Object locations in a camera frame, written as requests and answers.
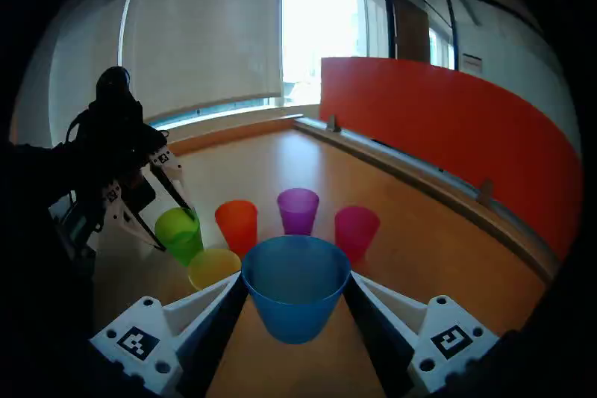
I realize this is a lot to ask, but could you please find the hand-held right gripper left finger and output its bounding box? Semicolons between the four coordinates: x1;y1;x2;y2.
88;270;249;398

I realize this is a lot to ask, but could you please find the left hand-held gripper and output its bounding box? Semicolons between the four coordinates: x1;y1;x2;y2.
49;66;193;259

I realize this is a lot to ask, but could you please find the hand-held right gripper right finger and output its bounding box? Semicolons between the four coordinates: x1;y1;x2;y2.
344;270;500;395

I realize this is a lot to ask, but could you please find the green plastic cup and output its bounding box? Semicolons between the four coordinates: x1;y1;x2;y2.
154;207;204;267

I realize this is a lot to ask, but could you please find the blue plastic cup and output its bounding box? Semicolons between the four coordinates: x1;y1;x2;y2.
240;235;351;345

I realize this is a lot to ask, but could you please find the yellow plastic cup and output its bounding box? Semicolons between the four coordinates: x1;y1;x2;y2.
188;248;243;292

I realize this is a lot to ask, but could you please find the orange plastic cup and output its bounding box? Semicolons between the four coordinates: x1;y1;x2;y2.
214;199;258;259

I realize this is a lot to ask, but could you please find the magenta plastic cup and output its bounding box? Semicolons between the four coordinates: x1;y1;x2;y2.
334;205;381;267

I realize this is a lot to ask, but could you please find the purple plastic cup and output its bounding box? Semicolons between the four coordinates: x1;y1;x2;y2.
277;187;320;237

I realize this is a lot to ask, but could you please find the red desk screen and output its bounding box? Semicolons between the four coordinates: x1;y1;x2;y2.
293;56;583;273

